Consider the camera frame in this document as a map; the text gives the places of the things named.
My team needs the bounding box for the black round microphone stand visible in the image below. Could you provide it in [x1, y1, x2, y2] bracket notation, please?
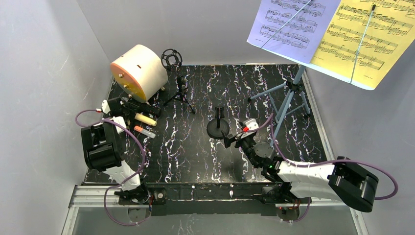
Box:
[207, 106, 230, 140]

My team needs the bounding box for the beige microphone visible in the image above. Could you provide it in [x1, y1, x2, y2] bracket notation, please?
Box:
[134, 113, 157, 126]

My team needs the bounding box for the silver microphone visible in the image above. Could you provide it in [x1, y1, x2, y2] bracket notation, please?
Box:
[128, 103, 161, 117]

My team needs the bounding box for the blue music stand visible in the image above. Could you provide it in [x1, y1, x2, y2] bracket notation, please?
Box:
[247, 65, 311, 142]

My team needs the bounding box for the black tripod microphone stand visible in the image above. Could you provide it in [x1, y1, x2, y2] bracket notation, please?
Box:
[161, 48, 196, 114]

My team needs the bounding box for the lavender sheet music page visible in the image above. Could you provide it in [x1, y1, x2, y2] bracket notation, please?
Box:
[247, 0, 340, 64]

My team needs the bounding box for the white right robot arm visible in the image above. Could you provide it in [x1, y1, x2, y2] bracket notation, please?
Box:
[223, 133, 379, 212]

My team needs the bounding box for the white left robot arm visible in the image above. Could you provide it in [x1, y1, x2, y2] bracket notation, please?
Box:
[75, 97, 151, 204]

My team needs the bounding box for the white and orange drum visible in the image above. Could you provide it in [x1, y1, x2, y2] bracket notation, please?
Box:
[110, 45, 168, 103]

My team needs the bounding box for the yellow sheet music page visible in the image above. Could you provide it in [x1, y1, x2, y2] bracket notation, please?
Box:
[311, 0, 415, 90]

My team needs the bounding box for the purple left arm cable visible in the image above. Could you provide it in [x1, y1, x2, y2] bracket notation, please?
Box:
[75, 109, 146, 227]

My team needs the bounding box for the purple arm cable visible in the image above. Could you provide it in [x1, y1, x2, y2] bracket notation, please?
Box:
[251, 113, 399, 223]
[75, 109, 146, 227]

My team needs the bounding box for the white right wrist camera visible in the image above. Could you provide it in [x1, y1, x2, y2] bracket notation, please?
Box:
[241, 118, 259, 133]

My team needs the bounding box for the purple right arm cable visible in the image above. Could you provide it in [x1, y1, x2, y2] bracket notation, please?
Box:
[251, 113, 399, 223]

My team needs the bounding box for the aluminium frame rail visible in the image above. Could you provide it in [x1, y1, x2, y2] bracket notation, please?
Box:
[62, 183, 368, 235]

